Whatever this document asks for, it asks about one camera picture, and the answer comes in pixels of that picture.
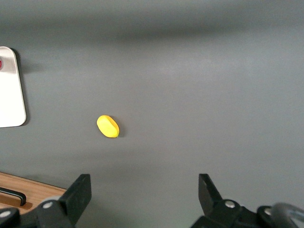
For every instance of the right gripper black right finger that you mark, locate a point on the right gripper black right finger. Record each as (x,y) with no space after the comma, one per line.
(211,202)

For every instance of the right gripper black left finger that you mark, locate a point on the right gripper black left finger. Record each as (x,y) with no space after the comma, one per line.
(76,197)

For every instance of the white rectangular plastic tray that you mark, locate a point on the white rectangular plastic tray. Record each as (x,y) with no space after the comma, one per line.
(10,95)

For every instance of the wooden two-drawer cabinet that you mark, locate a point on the wooden two-drawer cabinet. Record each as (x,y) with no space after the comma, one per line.
(40,191)

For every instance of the yellow oval toy fruit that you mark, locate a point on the yellow oval toy fruit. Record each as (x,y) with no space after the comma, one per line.
(108,126)

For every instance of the small red cup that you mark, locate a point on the small red cup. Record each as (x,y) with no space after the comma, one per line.
(1,64)

